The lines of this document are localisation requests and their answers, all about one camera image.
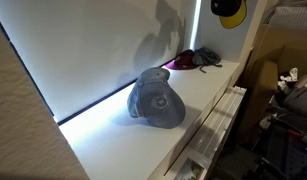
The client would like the black cap with yellow brim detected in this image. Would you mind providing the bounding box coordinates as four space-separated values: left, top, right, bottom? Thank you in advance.
211 0 247 29

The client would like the grey cap with emblem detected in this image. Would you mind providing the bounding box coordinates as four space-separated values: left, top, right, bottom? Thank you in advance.
127 67 186 129

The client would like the maroon cap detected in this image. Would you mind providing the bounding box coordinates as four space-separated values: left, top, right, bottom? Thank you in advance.
166 49 197 70

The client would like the dark grey cap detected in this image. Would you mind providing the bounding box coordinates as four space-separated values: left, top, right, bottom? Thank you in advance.
192 47 222 72

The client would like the white radiator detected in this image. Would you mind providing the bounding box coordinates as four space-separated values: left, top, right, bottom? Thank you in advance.
164 85 247 180

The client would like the white roller blind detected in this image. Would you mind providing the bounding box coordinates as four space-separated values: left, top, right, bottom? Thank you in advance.
0 0 196 121

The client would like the cardboard box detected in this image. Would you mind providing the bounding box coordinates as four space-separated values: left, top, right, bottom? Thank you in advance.
238 25 307 134

